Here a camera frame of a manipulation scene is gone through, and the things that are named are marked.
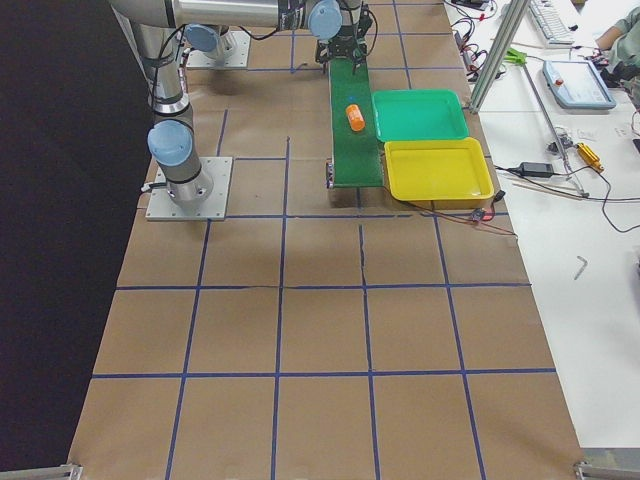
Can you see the yellow plastic tray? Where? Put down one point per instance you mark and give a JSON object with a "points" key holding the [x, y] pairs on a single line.
{"points": [[437, 170]]}

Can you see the gold resistor block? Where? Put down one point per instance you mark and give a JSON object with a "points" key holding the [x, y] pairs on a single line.
{"points": [[590, 158]]}

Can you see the teach pendant tablet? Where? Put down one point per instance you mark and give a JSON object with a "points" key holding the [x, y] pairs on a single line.
{"points": [[577, 85]]}

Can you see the white keyboard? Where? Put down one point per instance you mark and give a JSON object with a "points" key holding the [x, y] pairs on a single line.
{"points": [[550, 25]]}

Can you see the aluminium frame post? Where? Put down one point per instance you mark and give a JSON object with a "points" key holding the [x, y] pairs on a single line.
{"points": [[502, 41]]}

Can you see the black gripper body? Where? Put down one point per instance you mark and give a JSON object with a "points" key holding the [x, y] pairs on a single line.
{"points": [[341, 50]]}

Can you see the green plastic tray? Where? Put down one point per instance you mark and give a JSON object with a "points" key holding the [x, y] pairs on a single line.
{"points": [[418, 114]]}

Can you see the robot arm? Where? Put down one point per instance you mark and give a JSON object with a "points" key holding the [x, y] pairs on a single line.
{"points": [[339, 27], [154, 26]]}

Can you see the green handled reach tool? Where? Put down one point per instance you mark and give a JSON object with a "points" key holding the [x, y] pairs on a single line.
{"points": [[515, 57]]}

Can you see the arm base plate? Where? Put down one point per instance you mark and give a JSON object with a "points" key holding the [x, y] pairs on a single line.
{"points": [[210, 50], [204, 198]]}

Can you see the black power adapter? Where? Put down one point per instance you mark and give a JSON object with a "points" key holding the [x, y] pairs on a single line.
{"points": [[536, 169]]}

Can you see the green conveyor belt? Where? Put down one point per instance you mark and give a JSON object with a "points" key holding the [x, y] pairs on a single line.
{"points": [[355, 159]]}

